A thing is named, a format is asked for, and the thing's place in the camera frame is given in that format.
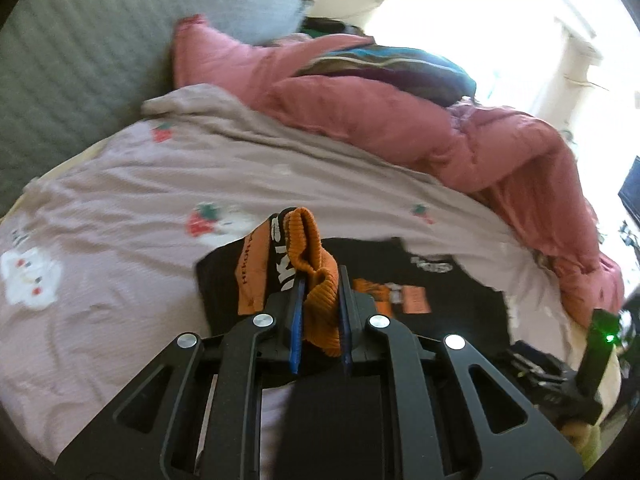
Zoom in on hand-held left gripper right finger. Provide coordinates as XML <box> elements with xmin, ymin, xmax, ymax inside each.
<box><xmin>337</xmin><ymin>265</ymin><xmax>586</xmax><ymax>480</ymax></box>

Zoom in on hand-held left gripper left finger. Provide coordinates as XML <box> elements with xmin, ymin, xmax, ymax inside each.
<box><xmin>54</xmin><ymin>270</ymin><xmax>307</xmax><ymax>480</ymax></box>

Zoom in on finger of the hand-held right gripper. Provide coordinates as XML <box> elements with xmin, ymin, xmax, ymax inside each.
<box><xmin>500</xmin><ymin>342</ymin><xmax>568</xmax><ymax>403</ymax></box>

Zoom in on black garment with orange trim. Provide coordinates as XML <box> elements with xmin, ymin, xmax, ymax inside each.
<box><xmin>196</xmin><ymin>207</ymin><xmax>512</xmax><ymax>480</ymax></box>

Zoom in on dark screen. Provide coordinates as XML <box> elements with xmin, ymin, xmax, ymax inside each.
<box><xmin>617</xmin><ymin>155</ymin><xmax>640</xmax><ymax>223</ymax></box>

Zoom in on pink quilt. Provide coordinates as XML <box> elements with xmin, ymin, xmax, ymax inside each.
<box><xmin>172</xmin><ymin>14</ymin><xmax>626</xmax><ymax>328</ymax></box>

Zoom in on strawberry print bed sheet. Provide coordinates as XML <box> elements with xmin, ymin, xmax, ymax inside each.
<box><xmin>0</xmin><ymin>85</ymin><xmax>626</xmax><ymax>461</ymax></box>

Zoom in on grey padded headboard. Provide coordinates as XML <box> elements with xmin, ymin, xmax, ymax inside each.
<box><xmin>0</xmin><ymin>0</ymin><xmax>308</xmax><ymax>216</ymax></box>

